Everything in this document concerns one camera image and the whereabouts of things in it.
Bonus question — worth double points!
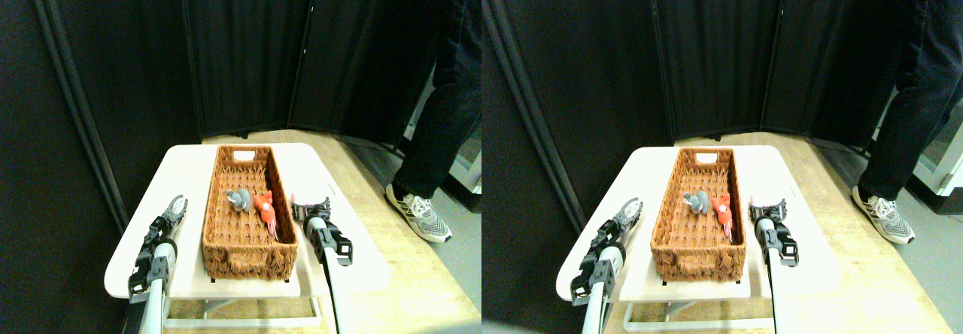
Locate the orange plush toy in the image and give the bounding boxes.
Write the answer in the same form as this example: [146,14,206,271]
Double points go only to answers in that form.
[712,193,734,241]
[252,191,279,241]

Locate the grey plush toy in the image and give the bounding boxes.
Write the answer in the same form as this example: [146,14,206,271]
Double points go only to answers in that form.
[683,190,710,216]
[226,188,254,214]

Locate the low white table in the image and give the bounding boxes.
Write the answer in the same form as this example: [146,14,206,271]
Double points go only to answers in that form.
[104,144,390,329]
[556,146,842,332]

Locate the brown wicker basket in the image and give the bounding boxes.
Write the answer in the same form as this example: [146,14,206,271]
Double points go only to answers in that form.
[201,145,299,282]
[651,147,748,283]

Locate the black curtain stand pole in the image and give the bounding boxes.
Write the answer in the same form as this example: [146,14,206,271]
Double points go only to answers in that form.
[758,0,791,135]
[27,0,129,235]
[287,0,320,133]
[649,0,676,144]
[179,0,205,141]
[481,0,589,235]

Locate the white shelf unit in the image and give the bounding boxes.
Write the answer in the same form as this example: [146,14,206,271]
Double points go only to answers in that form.
[450,131,482,197]
[914,86,963,197]

